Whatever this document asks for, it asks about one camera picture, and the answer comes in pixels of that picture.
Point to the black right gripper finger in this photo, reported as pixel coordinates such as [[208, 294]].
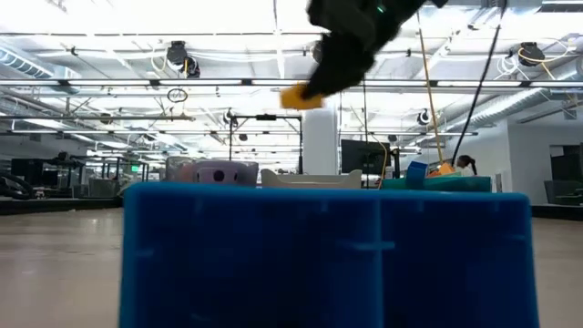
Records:
[[328, 77], [364, 64]]

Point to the yellow studded brick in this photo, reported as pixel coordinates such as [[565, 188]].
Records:
[[293, 100]]

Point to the royal blue stud block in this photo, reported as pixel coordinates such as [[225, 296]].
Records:
[[416, 174]]

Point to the orange stud block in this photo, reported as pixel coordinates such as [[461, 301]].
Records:
[[444, 170]]

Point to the purple foam dice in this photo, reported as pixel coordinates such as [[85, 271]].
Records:
[[218, 173]]

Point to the black monitor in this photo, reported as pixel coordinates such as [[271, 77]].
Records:
[[364, 157], [27, 172]]

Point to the light grey plastic bin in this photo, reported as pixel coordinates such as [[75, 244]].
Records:
[[309, 181]]

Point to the person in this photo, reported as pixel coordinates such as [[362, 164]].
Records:
[[467, 165]]

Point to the teal plastic bin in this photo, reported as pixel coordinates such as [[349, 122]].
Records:
[[455, 184]]

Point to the smoky translucent plastic bin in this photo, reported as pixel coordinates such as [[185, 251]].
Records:
[[175, 168]]

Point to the big blue two-stud block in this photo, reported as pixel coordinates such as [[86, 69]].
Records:
[[328, 259]]

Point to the grey office chair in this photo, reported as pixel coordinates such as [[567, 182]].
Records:
[[562, 192]]

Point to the black background rig frame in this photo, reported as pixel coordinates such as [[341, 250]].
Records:
[[266, 117]]

